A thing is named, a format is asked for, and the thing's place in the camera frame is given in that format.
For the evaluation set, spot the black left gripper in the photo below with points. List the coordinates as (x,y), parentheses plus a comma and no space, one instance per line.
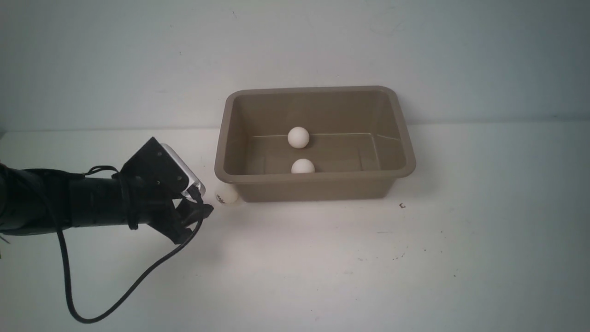
(150,176)

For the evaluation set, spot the plain white ping-pong ball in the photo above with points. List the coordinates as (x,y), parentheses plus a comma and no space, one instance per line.
(302,166)

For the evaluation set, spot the white ping-pong ball with logo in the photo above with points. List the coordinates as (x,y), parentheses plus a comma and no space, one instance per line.
(298,137)

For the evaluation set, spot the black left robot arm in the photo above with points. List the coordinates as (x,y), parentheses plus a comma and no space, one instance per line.
(38,201)

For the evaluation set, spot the tan plastic storage bin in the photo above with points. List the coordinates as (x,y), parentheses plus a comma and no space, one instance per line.
(359,143)

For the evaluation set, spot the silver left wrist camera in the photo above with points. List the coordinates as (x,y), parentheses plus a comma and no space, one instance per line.
(189,181)

